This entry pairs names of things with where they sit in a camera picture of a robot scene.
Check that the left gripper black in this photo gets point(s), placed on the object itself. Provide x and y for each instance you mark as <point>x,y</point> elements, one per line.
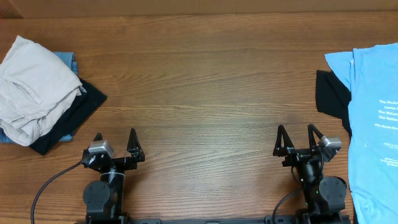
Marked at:
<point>137,154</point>

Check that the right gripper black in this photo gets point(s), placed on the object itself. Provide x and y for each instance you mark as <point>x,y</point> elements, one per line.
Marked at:
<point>297,154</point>

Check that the beige khaki shorts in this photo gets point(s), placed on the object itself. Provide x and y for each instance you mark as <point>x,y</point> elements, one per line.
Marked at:
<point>36,89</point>

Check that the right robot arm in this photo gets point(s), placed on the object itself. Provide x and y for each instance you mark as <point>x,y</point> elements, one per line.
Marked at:
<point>324,196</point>

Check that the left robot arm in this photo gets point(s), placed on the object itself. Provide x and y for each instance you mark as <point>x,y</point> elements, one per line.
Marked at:
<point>104,198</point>

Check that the folded black garment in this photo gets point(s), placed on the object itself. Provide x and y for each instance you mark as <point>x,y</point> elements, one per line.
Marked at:
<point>81,109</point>

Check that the black garment right pile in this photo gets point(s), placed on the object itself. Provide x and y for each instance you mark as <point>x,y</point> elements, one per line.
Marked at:
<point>332,97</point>

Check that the folded blue denim jeans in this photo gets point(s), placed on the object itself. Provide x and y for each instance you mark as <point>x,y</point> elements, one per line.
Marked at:
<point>69,59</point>

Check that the light blue t-shirt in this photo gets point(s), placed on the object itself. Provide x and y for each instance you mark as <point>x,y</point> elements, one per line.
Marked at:
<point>370,74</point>

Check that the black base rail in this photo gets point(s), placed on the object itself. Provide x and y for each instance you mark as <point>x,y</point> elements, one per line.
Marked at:
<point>280,219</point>

